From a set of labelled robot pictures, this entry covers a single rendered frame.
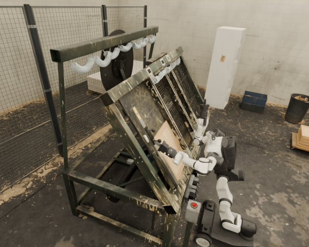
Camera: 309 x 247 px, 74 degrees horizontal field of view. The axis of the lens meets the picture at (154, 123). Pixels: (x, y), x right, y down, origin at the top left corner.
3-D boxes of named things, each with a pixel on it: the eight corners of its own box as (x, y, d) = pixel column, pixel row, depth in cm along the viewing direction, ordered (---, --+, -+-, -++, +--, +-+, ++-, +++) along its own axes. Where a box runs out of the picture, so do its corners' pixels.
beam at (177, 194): (167, 214, 203) (177, 214, 197) (162, 206, 200) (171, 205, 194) (204, 116, 381) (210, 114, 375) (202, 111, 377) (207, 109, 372)
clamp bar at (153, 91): (185, 159, 254) (203, 155, 242) (138, 73, 222) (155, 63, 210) (187, 154, 262) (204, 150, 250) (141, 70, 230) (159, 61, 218)
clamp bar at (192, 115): (196, 132, 308) (211, 128, 296) (159, 59, 276) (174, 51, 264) (197, 129, 316) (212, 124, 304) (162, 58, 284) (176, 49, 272)
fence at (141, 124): (174, 186, 217) (178, 186, 215) (129, 110, 191) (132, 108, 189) (176, 183, 221) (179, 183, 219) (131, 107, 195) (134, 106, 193)
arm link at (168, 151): (161, 144, 180) (173, 151, 179) (165, 138, 188) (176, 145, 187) (155, 153, 188) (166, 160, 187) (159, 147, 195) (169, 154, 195)
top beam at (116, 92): (105, 107, 167) (114, 103, 161) (98, 96, 164) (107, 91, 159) (178, 54, 344) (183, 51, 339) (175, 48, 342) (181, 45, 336)
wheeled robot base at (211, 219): (250, 224, 277) (257, 208, 260) (250, 262, 235) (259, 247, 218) (203, 208, 296) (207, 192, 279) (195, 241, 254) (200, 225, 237)
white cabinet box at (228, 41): (222, 110, 576) (242, 30, 470) (203, 104, 600) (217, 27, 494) (227, 102, 622) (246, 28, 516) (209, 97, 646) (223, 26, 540)
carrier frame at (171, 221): (167, 256, 240) (174, 211, 197) (72, 214, 280) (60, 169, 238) (201, 149, 417) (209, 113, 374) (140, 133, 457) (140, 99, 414)
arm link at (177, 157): (168, 158, 181) (179, 165, 181) (174, 148, 184) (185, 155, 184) (166, 159, 192) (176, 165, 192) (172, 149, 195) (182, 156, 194)
